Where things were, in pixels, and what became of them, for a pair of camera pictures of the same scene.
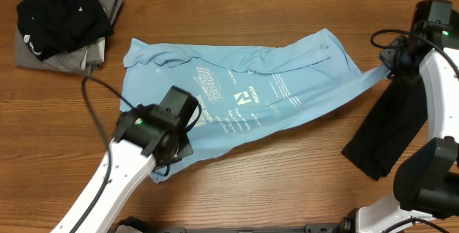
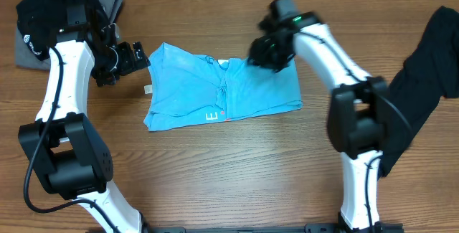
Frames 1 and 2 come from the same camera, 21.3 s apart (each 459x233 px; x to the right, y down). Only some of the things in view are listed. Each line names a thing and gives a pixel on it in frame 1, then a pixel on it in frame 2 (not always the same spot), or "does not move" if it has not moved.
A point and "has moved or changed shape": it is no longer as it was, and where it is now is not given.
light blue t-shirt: [174, 97] has moved or changed shape
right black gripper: [389, 58] -> [260, 56]
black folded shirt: [66, 17] does not move
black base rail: [136, 225] does not move
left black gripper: [185, 149] -> [128, 65]
